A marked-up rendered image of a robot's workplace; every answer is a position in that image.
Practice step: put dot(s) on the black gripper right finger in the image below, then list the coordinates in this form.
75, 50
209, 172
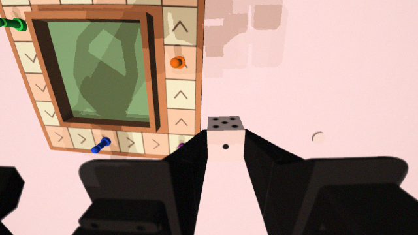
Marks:
287, 185

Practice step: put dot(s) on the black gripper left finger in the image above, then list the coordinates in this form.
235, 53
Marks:
176, 180

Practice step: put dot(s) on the white flat disc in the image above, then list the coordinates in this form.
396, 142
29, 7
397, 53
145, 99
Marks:
318, 137

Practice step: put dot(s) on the white die with black pips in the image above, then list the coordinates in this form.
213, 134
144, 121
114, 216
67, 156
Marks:
225, 137

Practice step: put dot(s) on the blue pawn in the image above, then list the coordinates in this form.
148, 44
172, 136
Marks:
105, 141

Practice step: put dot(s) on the green game pawn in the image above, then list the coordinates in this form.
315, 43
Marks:
17, 23

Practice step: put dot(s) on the orange pawn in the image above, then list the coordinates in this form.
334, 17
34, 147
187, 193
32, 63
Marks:
177, 62

